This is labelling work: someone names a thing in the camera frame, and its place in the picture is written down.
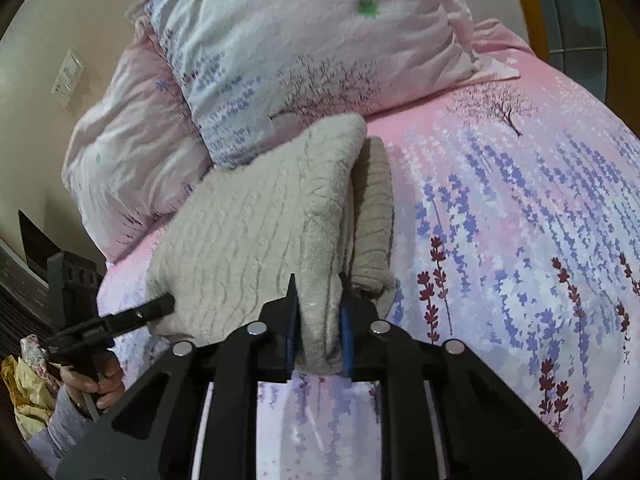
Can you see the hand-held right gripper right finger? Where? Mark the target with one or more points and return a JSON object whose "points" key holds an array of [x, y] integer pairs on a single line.
{"points": [[346, 342]]}

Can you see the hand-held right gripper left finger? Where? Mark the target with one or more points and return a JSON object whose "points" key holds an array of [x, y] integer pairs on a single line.
{"points": [[291, 335]]}

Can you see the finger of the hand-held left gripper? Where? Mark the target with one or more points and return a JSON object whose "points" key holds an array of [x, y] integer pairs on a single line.
{"points": [[140, 314]]}

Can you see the person's left forearm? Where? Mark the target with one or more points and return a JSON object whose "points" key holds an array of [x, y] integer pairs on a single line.
{"points": [[60, 435]]}

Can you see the person's left hand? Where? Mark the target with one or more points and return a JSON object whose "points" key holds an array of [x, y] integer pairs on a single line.
{"points": [[107, 385]]}

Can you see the dark flat panel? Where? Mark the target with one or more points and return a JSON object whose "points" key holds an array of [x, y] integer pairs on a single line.
{"points": [[37, 247]]}

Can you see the yellow floral cloth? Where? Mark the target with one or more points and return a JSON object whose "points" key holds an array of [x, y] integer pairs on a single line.
{"points": [[27, 390]]}

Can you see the pale floral pillow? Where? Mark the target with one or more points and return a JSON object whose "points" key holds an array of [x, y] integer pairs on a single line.
{"points": [[135, 160]]}

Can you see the pink floral bed sheet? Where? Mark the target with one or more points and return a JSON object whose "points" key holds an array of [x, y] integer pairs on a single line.
{"points": [[500, 210]]}

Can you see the floral pillow with tree print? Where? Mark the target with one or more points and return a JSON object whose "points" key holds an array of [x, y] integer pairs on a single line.
{"points": [[300, 35]]}

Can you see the window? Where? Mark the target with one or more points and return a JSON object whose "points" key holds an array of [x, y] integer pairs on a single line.
{"points": [[575, 10]]}

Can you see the white wall switch panel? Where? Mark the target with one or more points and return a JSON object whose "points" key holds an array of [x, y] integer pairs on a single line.
{"points": [[67, 79]]}

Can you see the yellow wooden frame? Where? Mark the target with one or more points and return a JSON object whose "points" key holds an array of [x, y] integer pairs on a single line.
{"points": [[530, 5]]}

